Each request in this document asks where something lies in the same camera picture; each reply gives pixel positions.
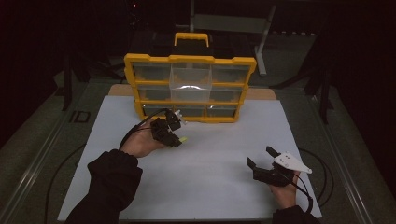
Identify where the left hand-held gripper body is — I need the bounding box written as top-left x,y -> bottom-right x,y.
150,108 -> 188,143

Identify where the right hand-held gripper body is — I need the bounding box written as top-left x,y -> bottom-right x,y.
253,151 -> 313,188

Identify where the clear plastic drawer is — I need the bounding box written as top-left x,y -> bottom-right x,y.
168,63 -> 213,103

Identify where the yellow drawer organizer cabinet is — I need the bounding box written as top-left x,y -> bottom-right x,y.
123,32 -> 258,124

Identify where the person's right hand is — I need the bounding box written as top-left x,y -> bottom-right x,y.
269,172 -> 302,210

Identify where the person's left hand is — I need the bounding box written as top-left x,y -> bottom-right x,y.
120,119 -> 167,159

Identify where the white table mat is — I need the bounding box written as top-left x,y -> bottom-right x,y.
57,94 -> 323,222

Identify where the black stand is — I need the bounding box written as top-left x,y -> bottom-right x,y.
270,62 -> 334,125

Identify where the grey metal stand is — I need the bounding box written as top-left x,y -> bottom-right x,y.
189,0 -> 277,77

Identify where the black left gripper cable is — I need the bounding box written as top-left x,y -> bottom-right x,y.
119,107 -> 167,150

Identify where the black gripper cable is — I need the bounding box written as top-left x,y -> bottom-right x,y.
119,107 -> 167,150
290,172 -> 314,214

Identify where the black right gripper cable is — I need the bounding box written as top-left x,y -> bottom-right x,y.
290,172 -> 314,214

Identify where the black floor cable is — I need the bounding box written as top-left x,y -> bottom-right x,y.
44,144 -> 87,224
298,147 -> 334,209

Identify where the aluminium floor rail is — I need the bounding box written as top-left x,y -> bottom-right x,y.
0,92 -> 92,224
306,92 -> 387,224

